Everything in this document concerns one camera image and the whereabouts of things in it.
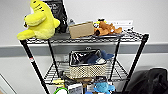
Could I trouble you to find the pale woven basket dark spots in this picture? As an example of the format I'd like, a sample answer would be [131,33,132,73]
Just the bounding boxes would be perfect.
[68,49,110,80]

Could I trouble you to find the black bag with grey print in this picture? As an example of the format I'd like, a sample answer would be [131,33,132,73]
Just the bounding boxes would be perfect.
[70,50,98,67]

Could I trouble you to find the tan cardboard box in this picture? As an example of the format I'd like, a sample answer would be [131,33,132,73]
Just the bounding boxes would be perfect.
[67,20,96,39]

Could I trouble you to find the dark blue plush toy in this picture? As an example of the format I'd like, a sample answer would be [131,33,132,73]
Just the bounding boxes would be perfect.
[87,49,115,66]

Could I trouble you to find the orange plush toy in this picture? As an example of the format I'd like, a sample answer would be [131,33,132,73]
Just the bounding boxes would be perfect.
[93,17,124,37]

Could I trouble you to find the black bag with white print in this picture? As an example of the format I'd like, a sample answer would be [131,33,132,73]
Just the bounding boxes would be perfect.
[43,0,70,35]

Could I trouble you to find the white picture box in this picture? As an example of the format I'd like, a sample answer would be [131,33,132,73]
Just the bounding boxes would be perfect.
[67,83,85,94]

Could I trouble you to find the light blue plush toy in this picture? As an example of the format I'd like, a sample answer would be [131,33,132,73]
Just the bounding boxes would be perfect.
[92,79,116,94]

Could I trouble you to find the flat white box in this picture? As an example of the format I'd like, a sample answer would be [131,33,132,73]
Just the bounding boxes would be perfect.
[105,19,135,31]

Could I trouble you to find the yellow green ball toy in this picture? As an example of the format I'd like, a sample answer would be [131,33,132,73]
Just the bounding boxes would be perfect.
[52,79,70,94]

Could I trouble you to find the big yellow plush toy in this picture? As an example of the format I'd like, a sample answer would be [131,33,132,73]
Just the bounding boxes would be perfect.
[16,0,62,41]

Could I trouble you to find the black office chair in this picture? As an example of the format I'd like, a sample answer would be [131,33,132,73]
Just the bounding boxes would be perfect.
[124,67,168,94]

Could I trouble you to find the white wall outlet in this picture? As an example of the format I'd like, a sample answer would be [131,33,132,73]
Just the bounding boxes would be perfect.
[85,45,93,51]

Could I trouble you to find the black wire shelf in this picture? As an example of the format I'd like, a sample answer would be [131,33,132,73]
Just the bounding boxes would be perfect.
[19,25,150,94]

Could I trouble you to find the long grey wall band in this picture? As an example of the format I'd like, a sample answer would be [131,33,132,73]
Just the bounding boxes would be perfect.
[0,42,168,58]

